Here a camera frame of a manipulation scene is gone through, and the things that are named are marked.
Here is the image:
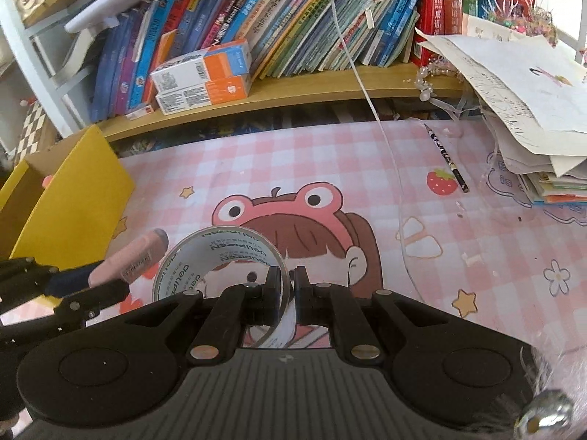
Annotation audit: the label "white cable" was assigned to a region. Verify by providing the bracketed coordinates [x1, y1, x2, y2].
[316, 0, 425, 294]

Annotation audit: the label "stack of loose papers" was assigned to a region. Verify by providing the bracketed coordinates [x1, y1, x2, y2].
[415, 16, 587, 207]

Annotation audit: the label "yellow cardboard box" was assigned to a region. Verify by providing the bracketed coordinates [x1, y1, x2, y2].
[0, 125, 137, 262]

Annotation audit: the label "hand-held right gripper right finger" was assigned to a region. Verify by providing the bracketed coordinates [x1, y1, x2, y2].
[293, 266, 443, 364]

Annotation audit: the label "brown white chessboard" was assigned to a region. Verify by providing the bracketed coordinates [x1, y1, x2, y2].
[11, 101, 51, 166]

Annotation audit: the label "clear tape roll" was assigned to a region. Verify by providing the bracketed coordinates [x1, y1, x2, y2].
[153, 226, 294, 349]

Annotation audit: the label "white bead hair ornament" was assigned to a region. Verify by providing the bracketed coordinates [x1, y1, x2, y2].
[415, 55, 464, 106]

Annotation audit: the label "fuzzy clothing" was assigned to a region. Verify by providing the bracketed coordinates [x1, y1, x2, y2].
[518, 344, 587, 440]

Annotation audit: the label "orange white carton box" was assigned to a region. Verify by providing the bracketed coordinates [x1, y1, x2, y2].
[150, 39, 252, 94]
[155, 73, 253, 116]

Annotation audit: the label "thick dark-covered book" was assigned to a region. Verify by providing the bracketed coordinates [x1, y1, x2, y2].
[57, 32, 108, 88]

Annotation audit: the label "pink cylindrical tube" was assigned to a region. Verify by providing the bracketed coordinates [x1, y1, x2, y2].
[87, 228, 168, 287]

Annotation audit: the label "red hardcover books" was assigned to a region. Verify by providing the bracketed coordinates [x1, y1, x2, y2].
[410, 0, 537, 67]

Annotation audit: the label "pink printed desk mat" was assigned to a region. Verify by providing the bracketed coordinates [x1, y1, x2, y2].
[110, 117, 587, 377]

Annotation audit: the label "pink bead ornament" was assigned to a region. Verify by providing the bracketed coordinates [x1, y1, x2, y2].
[477, 0, 560, 44]

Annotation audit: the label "wooden bookshelf white posts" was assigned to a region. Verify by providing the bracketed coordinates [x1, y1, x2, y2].
[0, 0, 473, 147]

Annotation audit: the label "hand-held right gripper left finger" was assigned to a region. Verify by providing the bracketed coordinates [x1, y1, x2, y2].
[131, 266, 282, 364]

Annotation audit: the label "black patterned pencil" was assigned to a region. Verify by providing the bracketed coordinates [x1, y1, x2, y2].
[424, 123, 469, 193]

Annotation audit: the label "row of colourful children's books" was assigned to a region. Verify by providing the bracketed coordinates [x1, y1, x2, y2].
[87, 0, 420, 124]

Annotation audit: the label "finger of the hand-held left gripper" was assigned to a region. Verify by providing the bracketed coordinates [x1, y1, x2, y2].
[0, 257, 108, 315]
[0, 280, 131, 353]

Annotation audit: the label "shiny metal bead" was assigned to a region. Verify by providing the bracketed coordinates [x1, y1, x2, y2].
[516, 389, 574, 440]

